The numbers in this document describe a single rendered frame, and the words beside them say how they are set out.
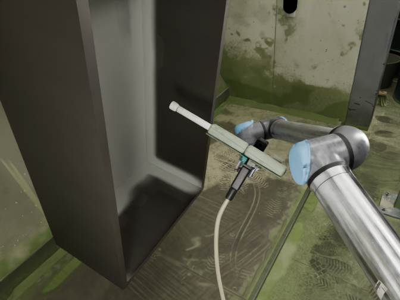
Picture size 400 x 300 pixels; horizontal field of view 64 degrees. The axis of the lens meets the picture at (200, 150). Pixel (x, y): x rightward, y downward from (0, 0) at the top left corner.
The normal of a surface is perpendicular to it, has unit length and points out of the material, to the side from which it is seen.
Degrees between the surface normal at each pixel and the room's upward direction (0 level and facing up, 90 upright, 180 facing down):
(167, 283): 0
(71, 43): 90
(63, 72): 90
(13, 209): 57
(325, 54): 90
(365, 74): 90
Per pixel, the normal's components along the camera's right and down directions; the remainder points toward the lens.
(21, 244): 0.65, -0.22
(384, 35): -0.54, 0.54
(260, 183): -0.09, -0.81
